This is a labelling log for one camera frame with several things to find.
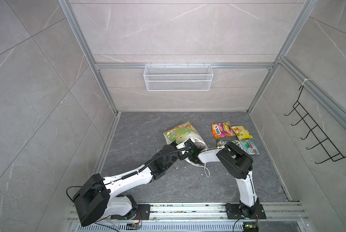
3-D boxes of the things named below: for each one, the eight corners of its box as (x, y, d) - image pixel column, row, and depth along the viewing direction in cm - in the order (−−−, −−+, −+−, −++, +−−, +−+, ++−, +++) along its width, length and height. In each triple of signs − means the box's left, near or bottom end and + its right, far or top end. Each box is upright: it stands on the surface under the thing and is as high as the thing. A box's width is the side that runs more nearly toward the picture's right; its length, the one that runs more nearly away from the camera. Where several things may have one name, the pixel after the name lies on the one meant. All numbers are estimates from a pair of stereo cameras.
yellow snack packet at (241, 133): (236, 142, 103) (239, 138, 100) (229, 129, 111) (231, 125, 107) (250, 139, 105) (253, 135, 101) (243, 127, 112) (245, 123, 108)
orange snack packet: (215, 139, 105) (216, 136, 102) (209, 127, 112) (210, 123, 109) (234, 135, 107) (236, 132, 104) (227, 124, 115) (229, 120, 112)
